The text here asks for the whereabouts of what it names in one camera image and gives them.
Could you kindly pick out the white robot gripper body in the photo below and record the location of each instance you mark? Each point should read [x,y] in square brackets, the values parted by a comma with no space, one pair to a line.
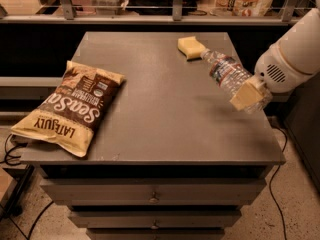
[279,71]

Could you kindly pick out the drawer knob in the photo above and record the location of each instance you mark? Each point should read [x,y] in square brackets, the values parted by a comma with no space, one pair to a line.
[154,225]
[154,199]

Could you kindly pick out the grey drawer cabinet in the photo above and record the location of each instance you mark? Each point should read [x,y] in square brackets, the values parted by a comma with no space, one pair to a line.
[170,130]

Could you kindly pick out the metal railing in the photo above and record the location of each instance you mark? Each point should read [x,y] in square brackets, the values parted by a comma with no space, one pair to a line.
[281,12]

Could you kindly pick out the clear plastic water bottle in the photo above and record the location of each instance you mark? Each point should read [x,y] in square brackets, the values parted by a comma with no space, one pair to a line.
[229,75]

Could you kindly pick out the top drawer knob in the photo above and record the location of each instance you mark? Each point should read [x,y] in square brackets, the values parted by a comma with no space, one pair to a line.
[154,199]

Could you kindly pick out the yellow sponge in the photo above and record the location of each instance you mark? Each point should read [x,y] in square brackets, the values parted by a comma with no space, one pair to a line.
[190,47]

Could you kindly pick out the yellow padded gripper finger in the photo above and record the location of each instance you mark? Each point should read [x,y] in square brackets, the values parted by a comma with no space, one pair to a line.
[252,92]

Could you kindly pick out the black bag behind railing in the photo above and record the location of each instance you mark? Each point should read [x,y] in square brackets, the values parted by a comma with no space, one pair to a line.
[159,7]

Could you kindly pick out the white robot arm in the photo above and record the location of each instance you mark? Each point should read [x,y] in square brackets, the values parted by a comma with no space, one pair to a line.
[305,33]

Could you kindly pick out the brown yellow chip bag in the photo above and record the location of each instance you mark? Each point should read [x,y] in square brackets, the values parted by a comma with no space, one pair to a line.
[70,116]

